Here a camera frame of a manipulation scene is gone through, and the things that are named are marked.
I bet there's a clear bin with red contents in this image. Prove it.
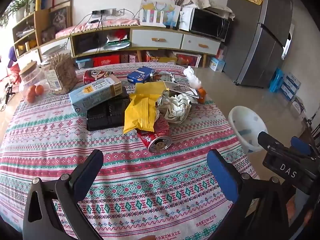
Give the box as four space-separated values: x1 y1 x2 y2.
175 52 202 68

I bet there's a black microwave oven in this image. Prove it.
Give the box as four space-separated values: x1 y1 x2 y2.
189 7 230 42

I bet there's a glass jar of biscuits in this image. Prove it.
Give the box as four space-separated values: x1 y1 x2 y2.
40 45 78 95

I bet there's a wooden shelf unit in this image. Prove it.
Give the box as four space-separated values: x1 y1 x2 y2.
11 8 52 55

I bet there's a white wooden TV cabinet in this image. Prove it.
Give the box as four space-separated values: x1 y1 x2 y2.
12 24 222 68

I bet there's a white printed pouch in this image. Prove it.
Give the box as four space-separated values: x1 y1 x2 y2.
163 81 200 99

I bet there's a red green cloth bundle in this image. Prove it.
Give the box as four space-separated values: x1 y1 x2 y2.
104 29 130 51

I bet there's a wide white cabinet drawer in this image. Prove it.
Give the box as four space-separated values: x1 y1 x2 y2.
130 29 183 50

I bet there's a white plastic bin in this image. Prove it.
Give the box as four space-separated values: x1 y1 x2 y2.
228 106 268 153

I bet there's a yellow snack bag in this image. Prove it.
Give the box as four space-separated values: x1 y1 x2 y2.
123 93 160 134

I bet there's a green potted plant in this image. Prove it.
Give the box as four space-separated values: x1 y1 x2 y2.
0 0 47 27

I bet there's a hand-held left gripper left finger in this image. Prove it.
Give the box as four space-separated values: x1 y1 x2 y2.
23 149 108 240

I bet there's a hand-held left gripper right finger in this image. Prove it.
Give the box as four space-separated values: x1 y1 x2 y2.
206 149 304 240

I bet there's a narrow white cabinet drawer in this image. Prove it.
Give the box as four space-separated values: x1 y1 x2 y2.
181 34 221 56

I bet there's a light blue milk carton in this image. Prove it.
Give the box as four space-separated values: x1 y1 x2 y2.
69 74 123 114

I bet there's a grey refrigerator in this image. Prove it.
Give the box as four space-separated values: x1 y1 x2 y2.
222 0 294 88

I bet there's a white and blue carton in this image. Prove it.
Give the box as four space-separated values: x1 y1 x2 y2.
281 73 302 102

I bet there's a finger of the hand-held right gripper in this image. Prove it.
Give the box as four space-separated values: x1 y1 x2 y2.
257 131 285 153
291 136 316 158

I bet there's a cartoon printed cardboard box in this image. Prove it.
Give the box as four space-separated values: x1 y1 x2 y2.
146 51 178 64

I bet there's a white tissue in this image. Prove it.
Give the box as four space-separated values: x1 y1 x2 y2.
183 66 202 88

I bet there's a patterned woven tablecloth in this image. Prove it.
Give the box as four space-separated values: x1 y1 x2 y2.
0 62 258 240

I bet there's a colourful paper gift bag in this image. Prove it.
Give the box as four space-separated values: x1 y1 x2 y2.
139 0 182 29

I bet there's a crushed red soda can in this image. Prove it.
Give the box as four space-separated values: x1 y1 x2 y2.
137 116 173 153

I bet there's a red cartoon drink can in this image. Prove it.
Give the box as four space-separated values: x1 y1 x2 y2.
83 69 114 85

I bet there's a white patterned cloth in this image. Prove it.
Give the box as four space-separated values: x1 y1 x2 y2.
184 0 235 20

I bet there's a cork lid glass jar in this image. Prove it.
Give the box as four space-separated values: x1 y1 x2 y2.
18 60 49 104

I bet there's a red cardboard box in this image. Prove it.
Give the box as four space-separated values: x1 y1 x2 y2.
93 55 120 67

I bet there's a yellow paper wrapper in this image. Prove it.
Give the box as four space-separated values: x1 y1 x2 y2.
134 82 167 95

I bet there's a crumpled silver wrapper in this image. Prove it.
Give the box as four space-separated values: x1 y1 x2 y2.
150 70 180 85

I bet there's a blue and white box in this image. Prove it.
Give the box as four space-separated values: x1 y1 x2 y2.
209 56 225 72

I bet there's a grey power strip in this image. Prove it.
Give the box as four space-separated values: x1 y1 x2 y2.
91 8 117 18

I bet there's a black cable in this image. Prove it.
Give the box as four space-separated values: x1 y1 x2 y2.
67 12 105 53

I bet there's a blue biscuit box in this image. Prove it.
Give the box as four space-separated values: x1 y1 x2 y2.
127 66 153 84

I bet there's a black set-top box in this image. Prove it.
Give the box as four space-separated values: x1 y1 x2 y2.
75 34 100 53

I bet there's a blue plastic stool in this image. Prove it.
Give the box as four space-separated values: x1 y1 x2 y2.
269 68 285 93

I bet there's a crumpled white foil bag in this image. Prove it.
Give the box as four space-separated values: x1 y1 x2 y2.
156 90 192 125

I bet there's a black plastic tray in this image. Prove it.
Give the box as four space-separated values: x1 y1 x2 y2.
86 87 130 132

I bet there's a framed picture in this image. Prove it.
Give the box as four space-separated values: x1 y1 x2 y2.
49 0 73 30

